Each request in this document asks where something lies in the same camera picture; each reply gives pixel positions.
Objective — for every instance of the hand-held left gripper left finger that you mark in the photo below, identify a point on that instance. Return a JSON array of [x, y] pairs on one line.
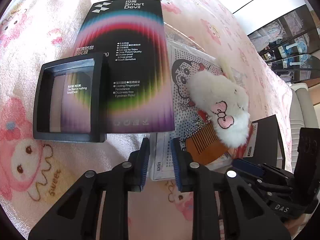
[[145, 155]]

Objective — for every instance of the black cardboard box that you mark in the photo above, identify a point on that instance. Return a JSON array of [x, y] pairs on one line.
[[267, 135]]

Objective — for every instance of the black rainbow screen protector box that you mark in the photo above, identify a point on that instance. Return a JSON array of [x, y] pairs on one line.
[[130, 30]]

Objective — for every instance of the brown wooden comb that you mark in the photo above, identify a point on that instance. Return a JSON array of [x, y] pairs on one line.
[[202, 147]]

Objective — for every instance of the white plush toy pink bow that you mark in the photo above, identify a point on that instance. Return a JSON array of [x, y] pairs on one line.
[[212, 92]]

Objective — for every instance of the cream tassel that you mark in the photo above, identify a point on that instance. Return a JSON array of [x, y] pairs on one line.
[[225, 63]]

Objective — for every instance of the pink cartoon printed blanket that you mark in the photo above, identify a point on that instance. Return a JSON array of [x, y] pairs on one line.
[[50, 17]]

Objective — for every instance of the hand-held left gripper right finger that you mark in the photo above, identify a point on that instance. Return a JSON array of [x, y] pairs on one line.
[[175, 155]]

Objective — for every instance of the glass display cabinet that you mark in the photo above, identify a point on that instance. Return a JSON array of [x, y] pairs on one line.
[[287, 30]]

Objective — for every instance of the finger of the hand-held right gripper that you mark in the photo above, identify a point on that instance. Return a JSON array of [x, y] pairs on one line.
[[246, 166]]

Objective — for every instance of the beige padded bed frame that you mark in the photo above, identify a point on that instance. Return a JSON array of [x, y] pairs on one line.
[[301, 110]]

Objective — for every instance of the black frame tray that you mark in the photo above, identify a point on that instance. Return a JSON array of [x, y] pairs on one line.
[[101, 100]]

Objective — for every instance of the cartoon diamond painting kit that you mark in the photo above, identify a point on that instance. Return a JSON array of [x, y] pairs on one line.
[[180, 55]]

